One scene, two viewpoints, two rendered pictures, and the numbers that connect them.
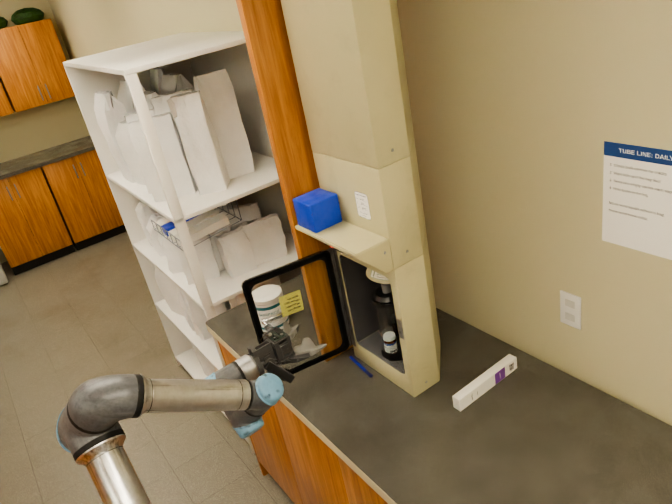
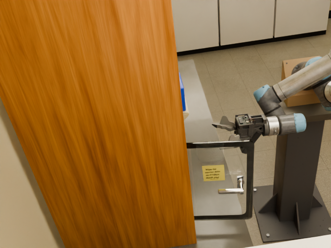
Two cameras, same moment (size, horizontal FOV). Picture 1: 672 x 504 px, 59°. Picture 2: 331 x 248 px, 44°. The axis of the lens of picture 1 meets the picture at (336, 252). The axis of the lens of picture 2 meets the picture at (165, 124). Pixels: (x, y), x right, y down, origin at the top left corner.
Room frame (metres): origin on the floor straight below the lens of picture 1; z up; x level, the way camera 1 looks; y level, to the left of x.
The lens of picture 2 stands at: (2.62, 0.55, 2.29)
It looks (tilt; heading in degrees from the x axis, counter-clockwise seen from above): 38 degrees down; 209
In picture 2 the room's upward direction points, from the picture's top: 8 degrees counter-clockwise
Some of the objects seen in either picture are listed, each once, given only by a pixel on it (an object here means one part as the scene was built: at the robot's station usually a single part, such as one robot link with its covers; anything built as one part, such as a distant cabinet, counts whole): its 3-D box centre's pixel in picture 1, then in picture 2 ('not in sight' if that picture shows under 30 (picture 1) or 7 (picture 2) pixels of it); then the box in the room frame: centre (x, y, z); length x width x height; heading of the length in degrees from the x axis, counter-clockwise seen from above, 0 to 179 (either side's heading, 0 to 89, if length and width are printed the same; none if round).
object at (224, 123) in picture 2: (309, 345); (223, 121); (1.38, 0.13, 1.26); 0.09 x 0.03 x 0.06; 84
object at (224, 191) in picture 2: not in sight; (231, 187); (1.66, 0.24, 1.20); 0.10 x 0.05 x 0.03; 110
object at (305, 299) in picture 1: (299, 317); (210, 184); (1.66, 0.16, 1.19); 0.30 x 0.01 x 0.40; 110
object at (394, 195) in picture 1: (395, 261); not in sight; (1.65, -0.18, 1.33); 0.32 x 0.25 x 0.77; 30
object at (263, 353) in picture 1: (271, 352); (250, 127); (1.39, 0.24, 1.26); 0.12 x 0.08 x 0.09; 120
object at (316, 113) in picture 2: not in sight; (302, 101); (0.67, 0.34, 0.92); 0.32 x 0.32 x 0.04; 26
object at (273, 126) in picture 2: (247, 368); (270, 126); (1.35, 0.31, 1.25); 0.08 x 0.05 x 0.08; 30
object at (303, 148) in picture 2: not in sight; (295, 163); (0.67, 0.34, 0.45); 0.48 x 0.48 x 0.90; 26
